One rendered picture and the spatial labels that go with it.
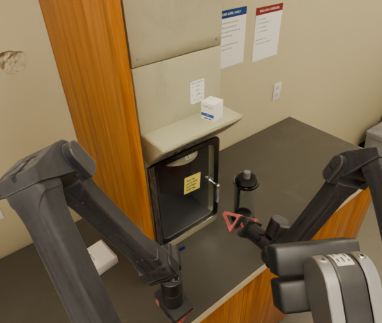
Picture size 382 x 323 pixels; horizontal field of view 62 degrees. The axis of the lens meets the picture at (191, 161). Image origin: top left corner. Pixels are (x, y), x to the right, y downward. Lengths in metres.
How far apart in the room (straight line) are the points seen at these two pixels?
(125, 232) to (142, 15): 0.53
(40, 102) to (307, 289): 1.12
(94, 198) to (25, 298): 0.84
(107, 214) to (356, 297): 0.44
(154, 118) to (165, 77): 0.13
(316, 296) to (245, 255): 1.02
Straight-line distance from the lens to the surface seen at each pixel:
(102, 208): 0.62
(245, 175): 1.30
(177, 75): 0.98
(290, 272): 0.37
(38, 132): 1.33
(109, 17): 0.74
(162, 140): 0.93
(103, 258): 1.34
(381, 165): 0.76
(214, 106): 0.99
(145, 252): 0.73
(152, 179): 1.07
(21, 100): 1.28
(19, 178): 0.50
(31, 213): 0.50
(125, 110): 0.81
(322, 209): 0.88
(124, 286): 1.30
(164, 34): 0.92
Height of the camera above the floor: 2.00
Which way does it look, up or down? 36 degrees down
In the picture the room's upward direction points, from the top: 2 degrees counter-clockwise
